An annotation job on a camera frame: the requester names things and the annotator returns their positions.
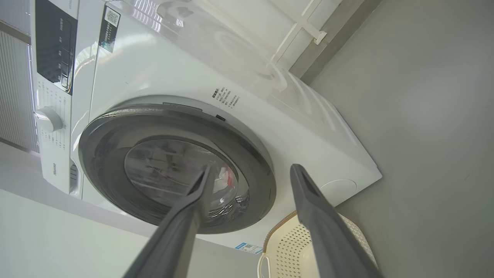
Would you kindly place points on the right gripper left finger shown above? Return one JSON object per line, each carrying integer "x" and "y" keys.
{"x": 173, "y": 239}

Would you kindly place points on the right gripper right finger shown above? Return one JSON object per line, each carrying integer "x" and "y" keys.
{"x": 328, "y": 239}

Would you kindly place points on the red garment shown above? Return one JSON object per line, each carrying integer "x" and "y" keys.
{"x": 231, "y": 177}

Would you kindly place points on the washing machine glass door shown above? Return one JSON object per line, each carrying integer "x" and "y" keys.
{"x": 104, "y": 154}

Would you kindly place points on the cream perforated laundry basket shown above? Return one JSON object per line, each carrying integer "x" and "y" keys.
{"x": 289, "y": 247}

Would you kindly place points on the white front-load washing machine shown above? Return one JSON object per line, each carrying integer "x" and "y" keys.
{"x": 162, "y": 73}

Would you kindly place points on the white railing fence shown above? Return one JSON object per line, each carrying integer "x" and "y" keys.
{"x": 299, "y": 27}

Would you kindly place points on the white window blind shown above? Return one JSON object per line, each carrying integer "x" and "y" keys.
{"x": 13, "y": 88}

